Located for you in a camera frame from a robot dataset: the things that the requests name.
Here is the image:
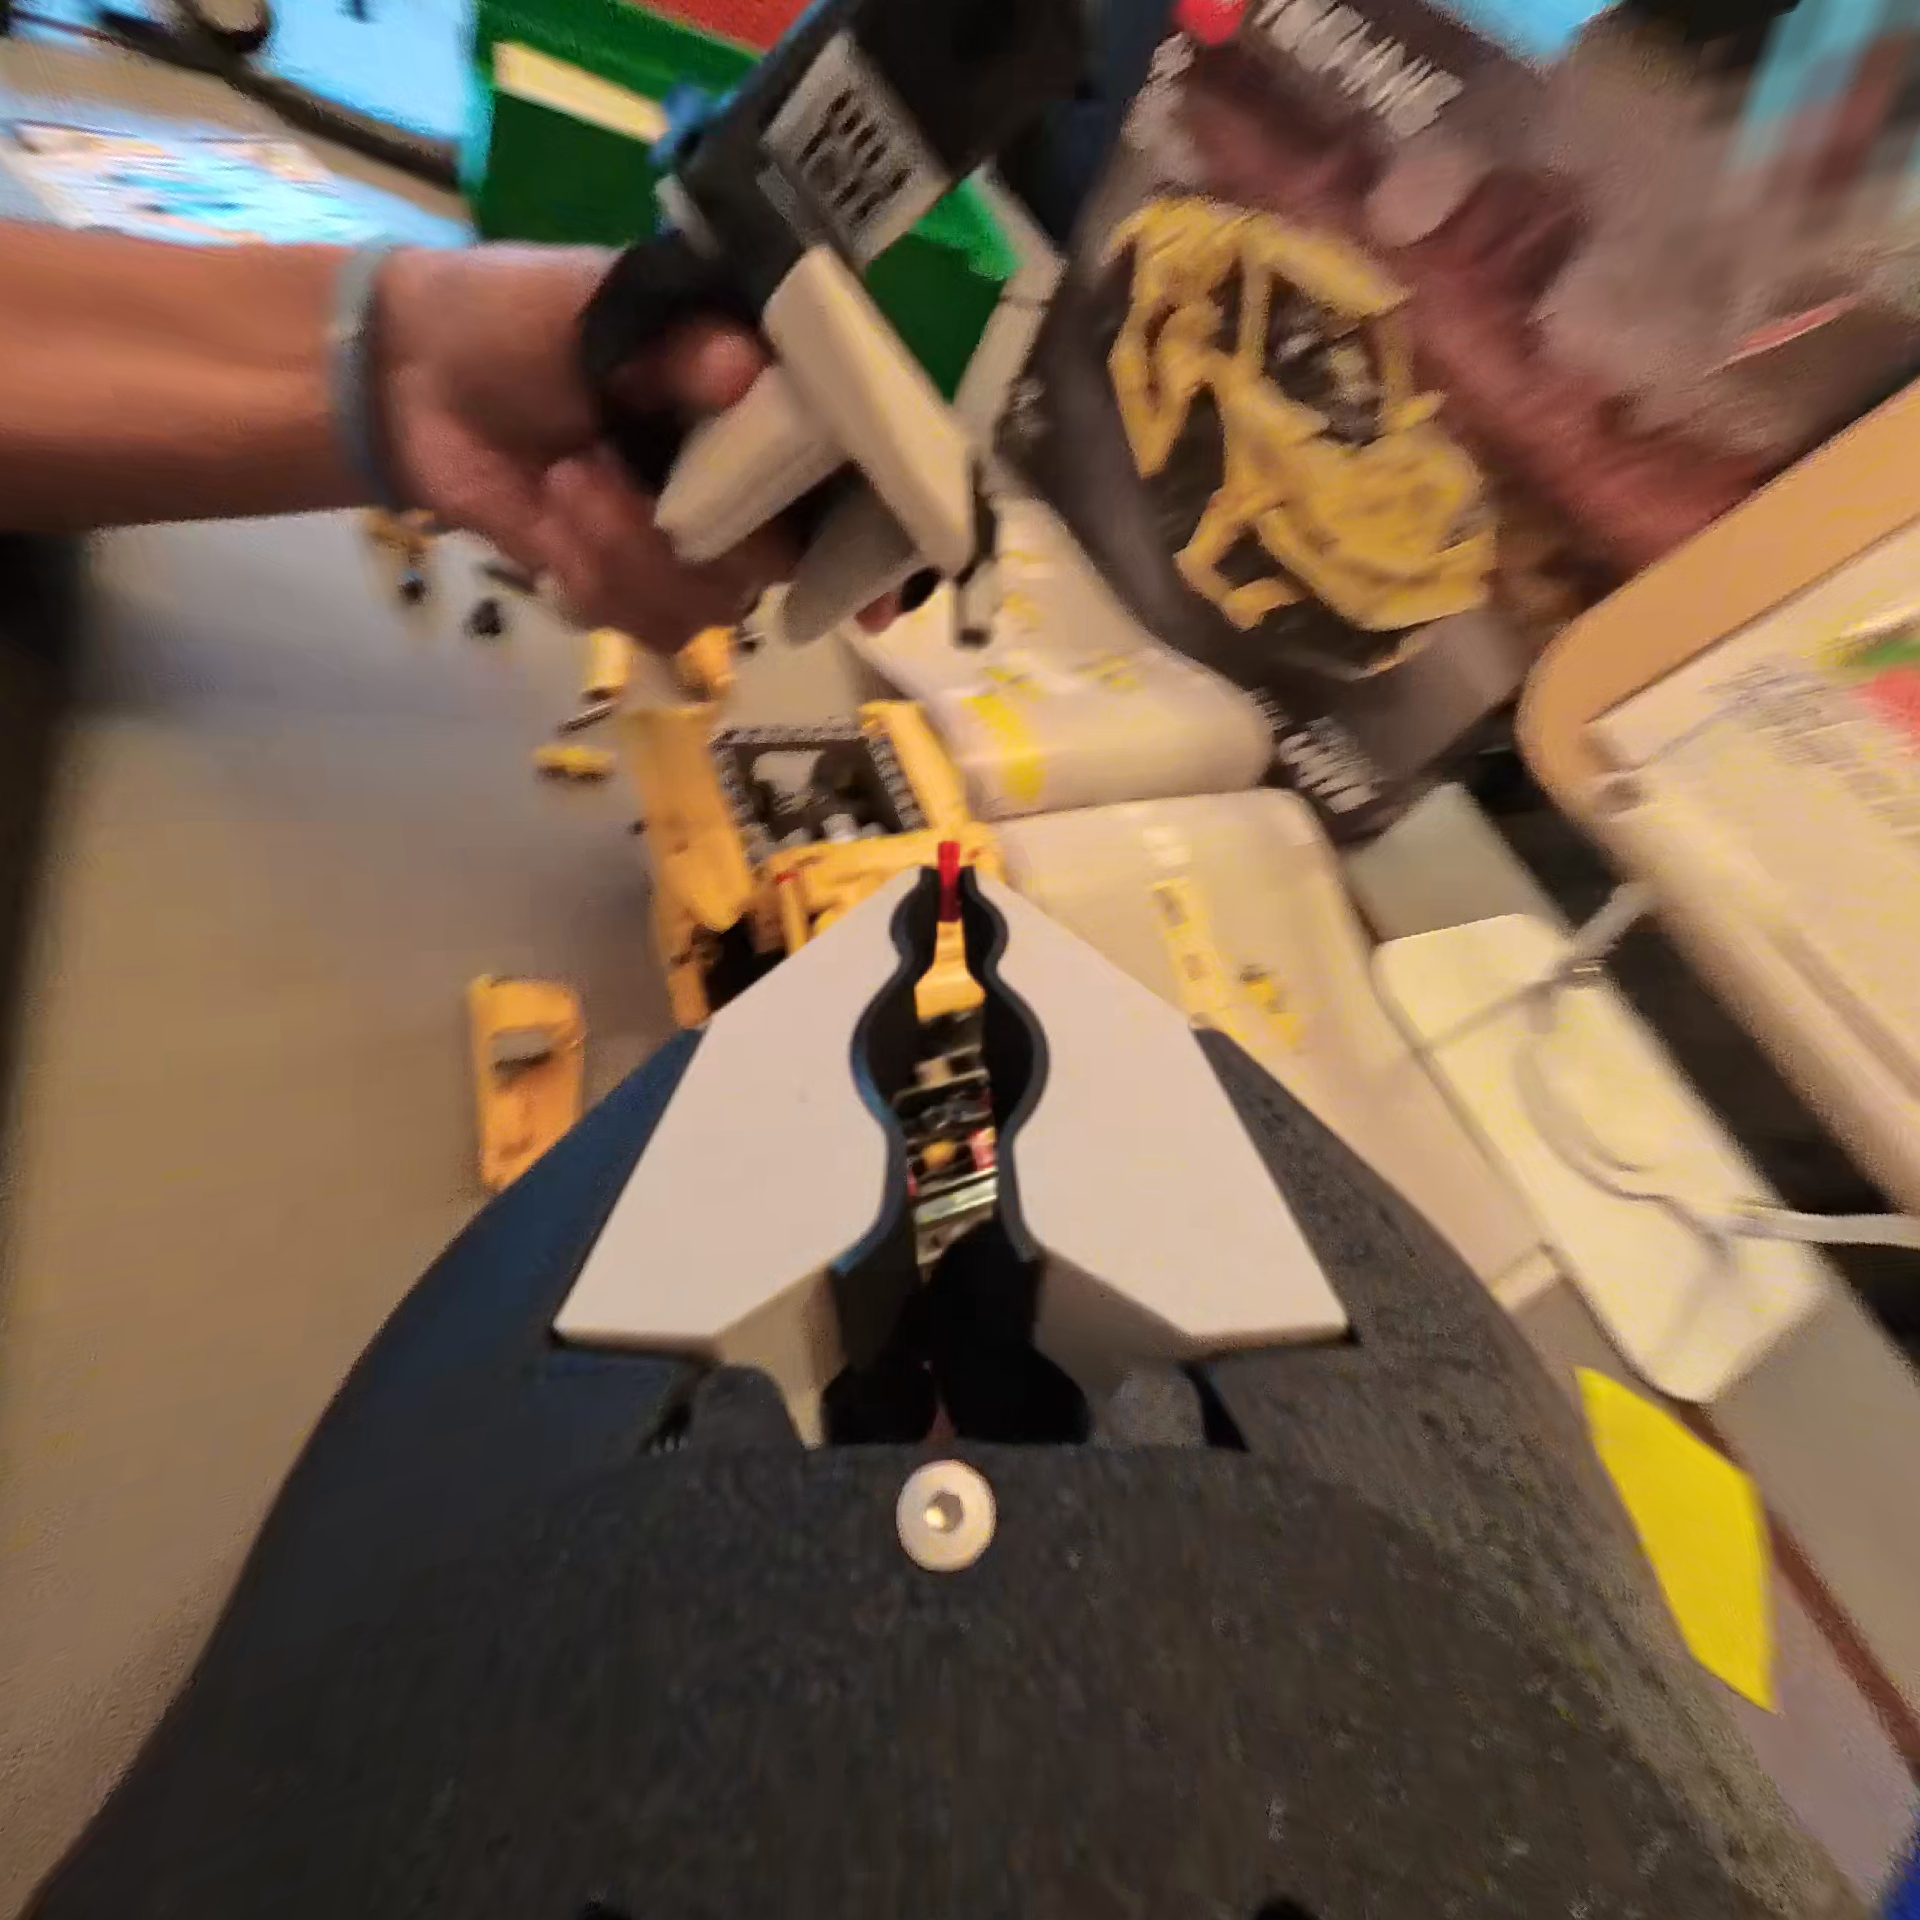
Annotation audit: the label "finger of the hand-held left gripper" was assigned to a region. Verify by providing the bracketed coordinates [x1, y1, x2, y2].
[761, 244, 1002, 575]
[779, 492, 966, 650]

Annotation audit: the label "toy car set box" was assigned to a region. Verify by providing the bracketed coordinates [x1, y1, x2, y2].
[996, 0, 1920, 842]

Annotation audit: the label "grey desk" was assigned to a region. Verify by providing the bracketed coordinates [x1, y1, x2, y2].
[0, 29, 1920, 1920]

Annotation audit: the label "yellow brick pieces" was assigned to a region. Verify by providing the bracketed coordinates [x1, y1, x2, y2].
[360, 503, 738, 789]

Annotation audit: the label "wooden document stand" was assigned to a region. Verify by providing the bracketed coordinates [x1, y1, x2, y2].
[1371, 387, 1920, 1404]

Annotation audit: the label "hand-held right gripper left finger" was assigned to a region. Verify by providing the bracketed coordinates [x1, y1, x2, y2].
[553, 870, 945, 1449]

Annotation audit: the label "open instruction booklet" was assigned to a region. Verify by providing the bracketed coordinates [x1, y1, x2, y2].
[841, 497, 1560, 1305]

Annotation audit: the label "printed instruction sheet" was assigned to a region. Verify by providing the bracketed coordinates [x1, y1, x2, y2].
[1580, 526, 1920, 1082]

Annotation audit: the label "yellow panel brick piece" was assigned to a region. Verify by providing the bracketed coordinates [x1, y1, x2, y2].
[464, 977, 587, 1196]

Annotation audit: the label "yellow brick car model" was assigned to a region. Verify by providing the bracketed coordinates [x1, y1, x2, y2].
[620, 696, 1006, 1275]

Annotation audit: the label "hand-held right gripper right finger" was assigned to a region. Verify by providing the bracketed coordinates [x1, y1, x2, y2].
[941, 870, 1351, 1449]

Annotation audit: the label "green plastic bin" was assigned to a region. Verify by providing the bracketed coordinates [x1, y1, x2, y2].
[464, 0, 1022, 397]

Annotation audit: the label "person's left hand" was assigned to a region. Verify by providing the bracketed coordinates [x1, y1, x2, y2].
[375, 237, 813, 656]

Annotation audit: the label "yellow paper piece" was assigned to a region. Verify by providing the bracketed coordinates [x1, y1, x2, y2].
[1573, 1368, 1781, 1710]

